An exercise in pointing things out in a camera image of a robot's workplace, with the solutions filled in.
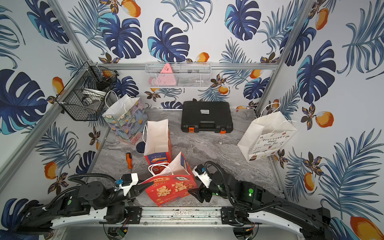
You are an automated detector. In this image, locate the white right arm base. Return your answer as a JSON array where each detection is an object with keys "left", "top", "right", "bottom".
[{"left": 234, "top": 209, "right": 305, "bottom": 240}]

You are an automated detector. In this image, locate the pink triangle item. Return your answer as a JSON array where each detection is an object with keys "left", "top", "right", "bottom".
[{"left": 152, "top": 63, "right": 177, "bottom": 87}]

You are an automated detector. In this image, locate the aluminium linear rail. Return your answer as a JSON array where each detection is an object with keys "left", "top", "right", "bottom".
[{"left": 59, "top": 205, "right": 277, "bottom": 227}]

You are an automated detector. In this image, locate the red paper bag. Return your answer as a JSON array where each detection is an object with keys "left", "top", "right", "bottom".
[
  {"left": 144, "top": 153, "right": 198, "bottom": 207},
  {"left": 143, "top": 119, "right": 173, "bottom": 175}
]

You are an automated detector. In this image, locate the white happy paper bag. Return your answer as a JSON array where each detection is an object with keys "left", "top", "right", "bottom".
[{"left": 238, "top": 103, "right": 297, "bottom": 162}]

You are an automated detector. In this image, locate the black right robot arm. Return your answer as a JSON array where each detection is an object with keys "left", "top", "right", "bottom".
[{"left": 189, "top": 161, "right": 333, "bottom": 240}]

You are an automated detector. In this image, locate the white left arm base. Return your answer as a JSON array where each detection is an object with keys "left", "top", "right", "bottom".
[{"left": 51, "top": 206, "right": 127, "bottom": 230}]

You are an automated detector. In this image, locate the black wire basket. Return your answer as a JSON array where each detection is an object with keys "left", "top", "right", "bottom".
[{"left": 55, "top": 62, "right": 119, "bottom": 122}]

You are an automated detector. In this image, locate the dark blue round disc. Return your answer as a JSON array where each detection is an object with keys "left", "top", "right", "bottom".
[{"left": 136, "top": 142, "right": 146, "bottom": 154}]

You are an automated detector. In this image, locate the white mesh wall shelf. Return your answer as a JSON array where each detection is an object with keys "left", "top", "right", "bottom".
[{"left": 145, "top": 62, "right": 212, "bottom": 88}]

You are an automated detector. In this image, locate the black tool case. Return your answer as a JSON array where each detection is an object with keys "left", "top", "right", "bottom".
[{"left": 181, "top": 101, "right": 234, "bottom": 134}]

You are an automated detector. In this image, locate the floral paper bag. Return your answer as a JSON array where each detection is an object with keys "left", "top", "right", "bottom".
[{"left": 102, "top": 91, "right": 148, "bottom": 145}]

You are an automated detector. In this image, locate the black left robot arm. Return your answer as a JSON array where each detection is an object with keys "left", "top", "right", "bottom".
[{"left": 16, "top": 173, "right": 153, "bottom": 235}]

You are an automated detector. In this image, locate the orange handled screwdriver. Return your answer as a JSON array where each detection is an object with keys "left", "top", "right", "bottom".
[{"left": 126, "top": 153, "right": 133, "bottom": 171}]

